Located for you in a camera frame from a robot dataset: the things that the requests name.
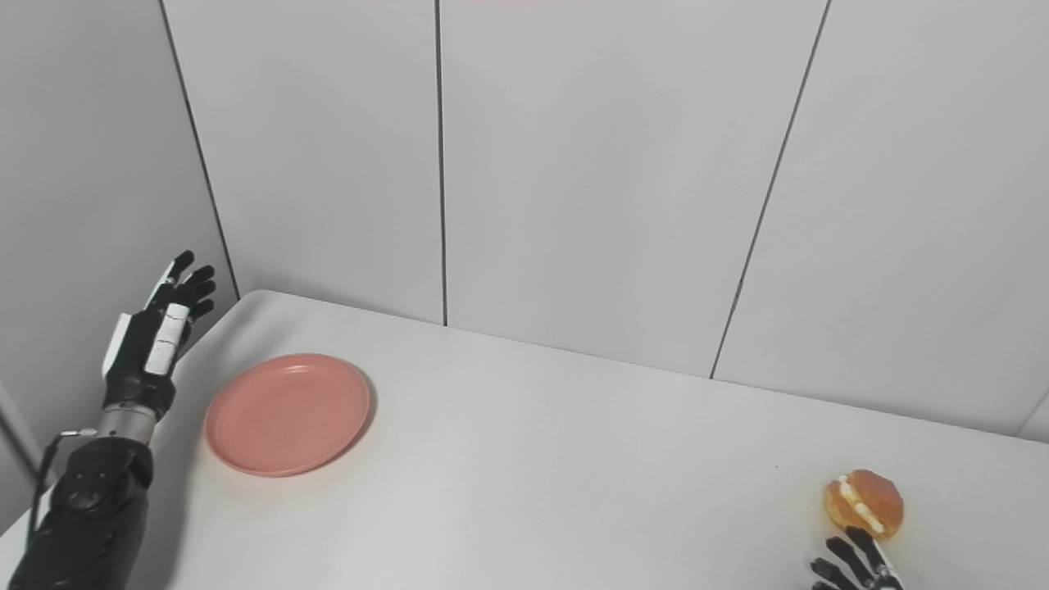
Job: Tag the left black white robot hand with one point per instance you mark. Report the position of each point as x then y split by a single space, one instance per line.
147 344

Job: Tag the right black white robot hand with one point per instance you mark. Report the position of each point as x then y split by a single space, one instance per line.
852 567

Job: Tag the cream puff pastry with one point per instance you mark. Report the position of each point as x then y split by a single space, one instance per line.
865 501

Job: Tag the pink round plate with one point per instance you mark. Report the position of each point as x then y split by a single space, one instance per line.
287 414

